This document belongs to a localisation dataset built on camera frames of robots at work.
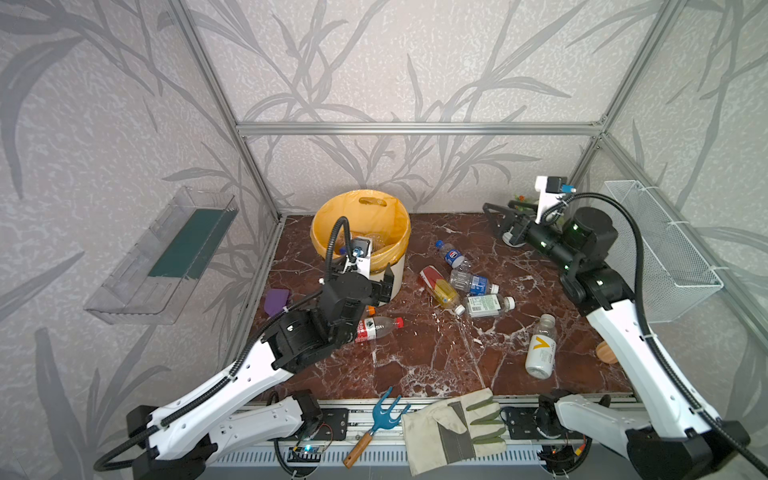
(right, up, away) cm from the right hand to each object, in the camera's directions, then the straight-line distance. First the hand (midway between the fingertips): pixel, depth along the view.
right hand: (493, 195), depth 64 cm
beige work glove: (-6, -56, +8) cm, 57 cm away
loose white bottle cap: (-2, -31, +27) cm, 41 cm away
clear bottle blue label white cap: (+3, -24, +30) cm, 39 cm away
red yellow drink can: (-9, -24, +29) cm, 39 cm away
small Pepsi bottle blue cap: (-3, -15, +38) cm, 41 cm away
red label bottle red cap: (-27, -35, +21) cm, 49 cm away
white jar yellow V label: (+17, -41, +15) cm, 47 cm away
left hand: (-26, -13, +1) cm, 29 cm away
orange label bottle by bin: (-30, -31, +27) cm, 51 cm away
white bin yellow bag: (-27, -2, +28) cm, 39 cm away
